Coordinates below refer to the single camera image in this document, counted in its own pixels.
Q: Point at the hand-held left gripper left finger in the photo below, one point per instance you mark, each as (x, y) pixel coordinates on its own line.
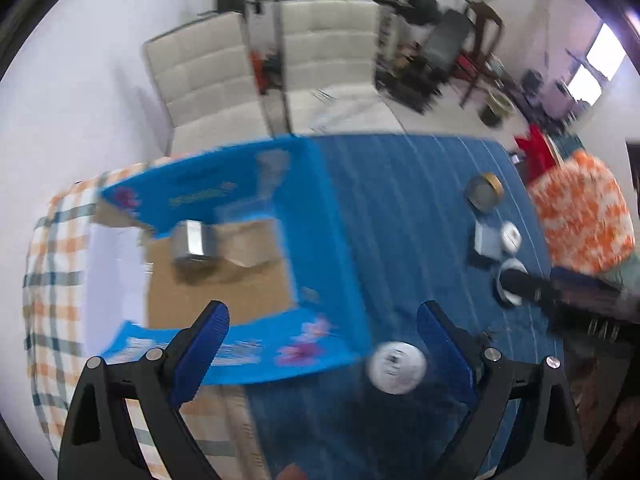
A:
(200, 355)

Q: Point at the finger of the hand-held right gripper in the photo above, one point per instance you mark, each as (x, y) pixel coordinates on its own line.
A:
(522, 285)

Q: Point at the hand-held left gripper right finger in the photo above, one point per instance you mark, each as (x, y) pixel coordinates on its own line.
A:
(445, 355)

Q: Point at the white round device black top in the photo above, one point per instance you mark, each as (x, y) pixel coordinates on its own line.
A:
(507, 264)

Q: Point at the small white round device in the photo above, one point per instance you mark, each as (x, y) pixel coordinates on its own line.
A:
(511, 237)

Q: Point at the clear plastic box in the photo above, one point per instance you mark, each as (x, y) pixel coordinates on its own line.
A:
(486, 240)

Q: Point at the blue cardboard box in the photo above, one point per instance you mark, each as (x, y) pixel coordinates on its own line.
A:
(330, 220)

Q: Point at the orange floral cloth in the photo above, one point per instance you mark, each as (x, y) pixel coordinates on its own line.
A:
(582, 210)

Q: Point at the steel cylinder tin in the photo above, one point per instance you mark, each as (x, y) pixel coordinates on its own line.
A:
(191, 242)

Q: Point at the red cloth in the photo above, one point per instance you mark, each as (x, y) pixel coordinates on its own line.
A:
(532, 150)

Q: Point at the blue striped blanket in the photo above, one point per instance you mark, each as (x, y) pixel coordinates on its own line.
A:
(400, 210)

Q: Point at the orange plaid blanket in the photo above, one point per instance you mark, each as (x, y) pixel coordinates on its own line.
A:
(50, 270)

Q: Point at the woven waste basket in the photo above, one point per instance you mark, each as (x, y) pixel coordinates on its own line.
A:
(496, 106)

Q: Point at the window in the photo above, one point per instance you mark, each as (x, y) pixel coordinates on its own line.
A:
(595, 67)

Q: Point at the black weight bench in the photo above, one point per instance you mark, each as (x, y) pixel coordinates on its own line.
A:
(445, 45)

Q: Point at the brown wooden chair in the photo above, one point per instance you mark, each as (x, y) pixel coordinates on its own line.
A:
(487, 20)

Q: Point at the white padded chair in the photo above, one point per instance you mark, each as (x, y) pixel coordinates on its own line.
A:
(200, 80)
(325, 45)

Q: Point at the black barbell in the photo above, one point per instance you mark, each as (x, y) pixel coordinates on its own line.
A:
(420, 7)

